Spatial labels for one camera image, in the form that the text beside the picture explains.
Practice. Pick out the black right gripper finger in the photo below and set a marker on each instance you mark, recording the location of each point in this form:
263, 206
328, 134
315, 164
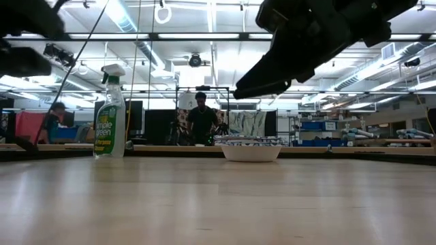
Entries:
262, 81

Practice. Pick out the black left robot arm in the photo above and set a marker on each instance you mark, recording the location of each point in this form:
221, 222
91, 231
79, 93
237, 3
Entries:
27, 17

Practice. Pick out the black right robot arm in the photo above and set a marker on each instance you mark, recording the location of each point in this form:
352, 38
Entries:
374, 17

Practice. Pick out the grey background robot arm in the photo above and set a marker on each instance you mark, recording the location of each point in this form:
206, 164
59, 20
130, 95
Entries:
357, 133
413, 132

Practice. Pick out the blue storage bin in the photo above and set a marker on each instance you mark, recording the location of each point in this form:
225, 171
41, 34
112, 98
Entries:
311, 126

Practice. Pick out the standing person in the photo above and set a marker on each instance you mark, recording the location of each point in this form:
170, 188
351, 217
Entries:
201, 122

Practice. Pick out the seated person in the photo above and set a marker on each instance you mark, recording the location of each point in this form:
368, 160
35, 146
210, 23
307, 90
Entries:
54, 127

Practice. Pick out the white bowl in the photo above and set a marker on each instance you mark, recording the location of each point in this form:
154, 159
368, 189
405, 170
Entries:
250, 154

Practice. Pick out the light wooden desk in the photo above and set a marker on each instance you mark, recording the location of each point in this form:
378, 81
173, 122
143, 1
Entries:
340, 149

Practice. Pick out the black partition panel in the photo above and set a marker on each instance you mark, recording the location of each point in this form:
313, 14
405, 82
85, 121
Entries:
160, 127

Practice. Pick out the black computer monitor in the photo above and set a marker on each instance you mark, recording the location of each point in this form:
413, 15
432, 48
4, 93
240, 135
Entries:
134, 115

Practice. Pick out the black overhead camera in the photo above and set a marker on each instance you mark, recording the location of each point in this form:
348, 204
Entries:
195, 61

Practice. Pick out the silver ceiling air duct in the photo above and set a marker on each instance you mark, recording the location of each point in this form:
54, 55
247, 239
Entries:
122, 20

